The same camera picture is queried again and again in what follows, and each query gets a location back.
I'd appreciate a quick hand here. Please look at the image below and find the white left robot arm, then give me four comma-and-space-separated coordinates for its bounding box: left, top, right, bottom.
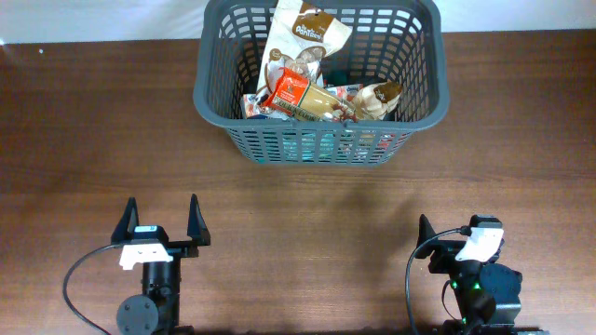
111, 194, 211, 335

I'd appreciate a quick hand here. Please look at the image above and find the mushroom pouch beige brown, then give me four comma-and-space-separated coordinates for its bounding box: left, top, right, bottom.
255, 0, 352, 98

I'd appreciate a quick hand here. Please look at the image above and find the teal wet wipes pack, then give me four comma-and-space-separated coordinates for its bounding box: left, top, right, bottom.
282, 132, 335, 163

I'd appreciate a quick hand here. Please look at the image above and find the coconut pouch beige brown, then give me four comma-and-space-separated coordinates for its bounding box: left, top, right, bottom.
353, 81, 402, 120

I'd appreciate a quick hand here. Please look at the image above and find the Kleenex tissue multipack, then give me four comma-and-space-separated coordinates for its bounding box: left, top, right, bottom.
241, 84, 364, 120

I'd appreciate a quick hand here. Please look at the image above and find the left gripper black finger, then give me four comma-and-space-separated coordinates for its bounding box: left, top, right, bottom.
111, 197, 139, 244
187, 194, 211, 247

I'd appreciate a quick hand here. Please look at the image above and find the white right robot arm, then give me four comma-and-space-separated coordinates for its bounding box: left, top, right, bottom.
410, 214, 522, 334

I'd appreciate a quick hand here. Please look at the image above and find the San Remo spaghetti pack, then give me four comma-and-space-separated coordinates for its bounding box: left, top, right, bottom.
262, 68, 363, 123

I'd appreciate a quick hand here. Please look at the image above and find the grey plastic basket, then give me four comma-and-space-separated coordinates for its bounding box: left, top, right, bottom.
193, 0, 450, 166

